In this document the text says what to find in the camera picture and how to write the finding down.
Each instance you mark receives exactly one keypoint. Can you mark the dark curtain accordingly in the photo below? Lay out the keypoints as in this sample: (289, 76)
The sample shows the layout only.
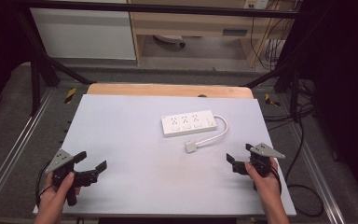
(345, 77)
(0, 46)

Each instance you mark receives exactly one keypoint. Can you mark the white wall socket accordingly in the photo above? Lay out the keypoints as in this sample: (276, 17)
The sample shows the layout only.
(256, 3)

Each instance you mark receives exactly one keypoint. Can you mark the black metal stand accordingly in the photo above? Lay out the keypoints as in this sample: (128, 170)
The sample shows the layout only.
(293, 84)
(35, 77)

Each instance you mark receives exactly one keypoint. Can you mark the black metal frame bar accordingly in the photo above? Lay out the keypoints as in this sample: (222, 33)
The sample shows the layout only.
(167, 8)

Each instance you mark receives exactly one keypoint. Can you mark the white power strip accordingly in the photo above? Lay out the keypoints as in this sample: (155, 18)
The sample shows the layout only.
(189, 123)

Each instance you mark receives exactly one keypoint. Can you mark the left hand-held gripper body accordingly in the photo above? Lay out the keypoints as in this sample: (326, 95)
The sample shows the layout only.
(59, 160)

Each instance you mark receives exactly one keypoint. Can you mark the person's left hand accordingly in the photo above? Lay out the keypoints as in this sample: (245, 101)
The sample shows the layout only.
(53, 199)

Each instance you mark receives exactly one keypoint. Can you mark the light wooden board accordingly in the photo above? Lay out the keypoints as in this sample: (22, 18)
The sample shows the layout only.
(167, 90)

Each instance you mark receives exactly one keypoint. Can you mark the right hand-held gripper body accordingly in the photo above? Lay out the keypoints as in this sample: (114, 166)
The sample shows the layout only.
(265, 151)

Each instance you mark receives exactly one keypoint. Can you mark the chair base with castor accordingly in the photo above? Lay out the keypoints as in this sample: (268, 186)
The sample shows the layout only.
(169, 39)

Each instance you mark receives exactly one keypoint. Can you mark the person's right hand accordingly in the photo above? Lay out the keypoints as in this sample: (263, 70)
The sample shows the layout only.
(268, 186)

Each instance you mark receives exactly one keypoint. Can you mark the light wooden desk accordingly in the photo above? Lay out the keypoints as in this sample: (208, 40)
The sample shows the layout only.
(192, 23)

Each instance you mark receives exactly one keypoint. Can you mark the aluminium rail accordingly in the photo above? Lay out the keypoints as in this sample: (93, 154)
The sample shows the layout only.
(320, 174)
(15, 146)

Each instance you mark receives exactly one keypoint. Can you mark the white plug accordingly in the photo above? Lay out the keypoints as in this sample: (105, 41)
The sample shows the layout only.
(191, 146)

